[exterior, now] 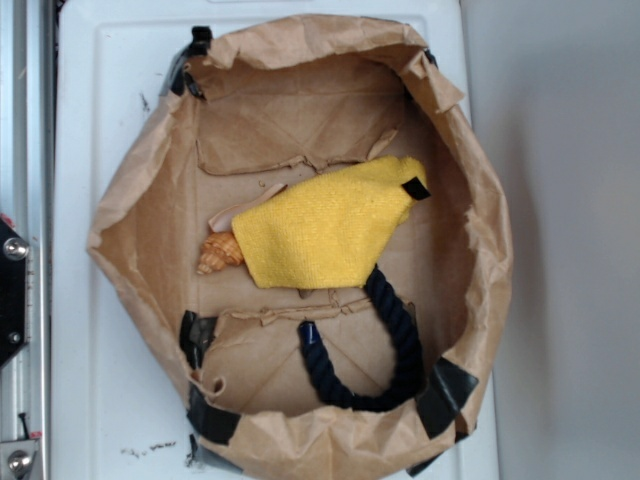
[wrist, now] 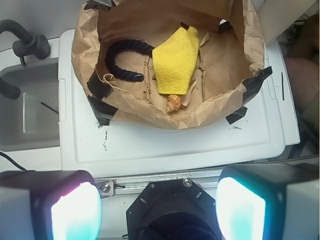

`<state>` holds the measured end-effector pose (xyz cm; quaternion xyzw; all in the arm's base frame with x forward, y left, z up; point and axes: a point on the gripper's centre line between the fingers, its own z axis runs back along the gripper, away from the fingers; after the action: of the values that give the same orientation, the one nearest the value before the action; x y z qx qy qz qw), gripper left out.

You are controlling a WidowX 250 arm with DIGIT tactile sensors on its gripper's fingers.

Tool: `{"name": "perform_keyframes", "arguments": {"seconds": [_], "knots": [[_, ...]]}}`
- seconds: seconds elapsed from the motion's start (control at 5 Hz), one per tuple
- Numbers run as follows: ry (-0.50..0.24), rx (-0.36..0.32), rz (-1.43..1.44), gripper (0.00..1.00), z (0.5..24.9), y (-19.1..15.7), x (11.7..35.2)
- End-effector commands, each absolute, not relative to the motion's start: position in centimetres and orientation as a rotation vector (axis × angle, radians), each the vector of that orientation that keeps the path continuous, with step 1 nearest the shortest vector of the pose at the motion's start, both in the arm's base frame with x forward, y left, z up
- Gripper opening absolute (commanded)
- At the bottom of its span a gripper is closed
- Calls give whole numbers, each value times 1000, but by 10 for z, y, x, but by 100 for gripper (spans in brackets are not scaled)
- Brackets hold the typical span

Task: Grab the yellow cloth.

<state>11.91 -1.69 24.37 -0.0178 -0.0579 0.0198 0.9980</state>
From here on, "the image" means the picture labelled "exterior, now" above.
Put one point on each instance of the yellow microfiber cloth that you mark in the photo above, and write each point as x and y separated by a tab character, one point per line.
330	230

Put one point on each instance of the orange spiral seashell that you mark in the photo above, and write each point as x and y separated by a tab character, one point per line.
219	250

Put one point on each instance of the brown paper bag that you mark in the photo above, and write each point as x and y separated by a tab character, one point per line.
335	383

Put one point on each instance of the white plastic tray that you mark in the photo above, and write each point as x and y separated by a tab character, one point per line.
115	413

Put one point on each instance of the black metal bracket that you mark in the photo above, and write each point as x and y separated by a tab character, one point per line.
13	300

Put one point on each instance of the aluminium frame rail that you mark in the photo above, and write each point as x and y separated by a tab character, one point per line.
26	173

